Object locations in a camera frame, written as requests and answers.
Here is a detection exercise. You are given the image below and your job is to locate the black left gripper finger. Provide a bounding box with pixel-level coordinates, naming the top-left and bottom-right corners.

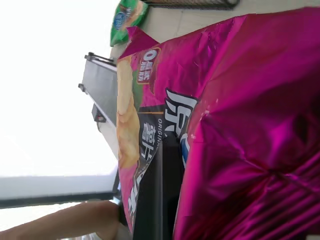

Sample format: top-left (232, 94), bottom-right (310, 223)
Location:
top-left (133, 140), bottom-right (187, 240)

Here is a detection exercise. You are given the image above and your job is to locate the magenta potato chips bag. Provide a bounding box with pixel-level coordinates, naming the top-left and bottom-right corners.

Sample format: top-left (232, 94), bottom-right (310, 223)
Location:
top-left (115, 6), bottom-right (320, 240)

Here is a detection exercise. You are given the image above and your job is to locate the grey conveyor belt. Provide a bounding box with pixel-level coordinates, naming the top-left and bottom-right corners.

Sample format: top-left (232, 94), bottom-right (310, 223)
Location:
top-left (77, 51), bottom-right (119, 131)

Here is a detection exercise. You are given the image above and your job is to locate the grey black-edged board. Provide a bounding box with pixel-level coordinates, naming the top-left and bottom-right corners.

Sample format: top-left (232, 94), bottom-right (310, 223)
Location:
top-left (0, 172), bottom-right (121, 210)

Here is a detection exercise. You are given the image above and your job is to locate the green potato chips bag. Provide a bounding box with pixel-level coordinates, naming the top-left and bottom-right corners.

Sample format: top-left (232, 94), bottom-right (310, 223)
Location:
top-left (109, 0), bottom-right (151, 47)

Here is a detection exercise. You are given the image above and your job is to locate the black wire rack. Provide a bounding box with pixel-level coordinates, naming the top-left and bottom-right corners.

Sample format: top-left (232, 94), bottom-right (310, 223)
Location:
top-left (143, 0), bottom-right (241, 11)

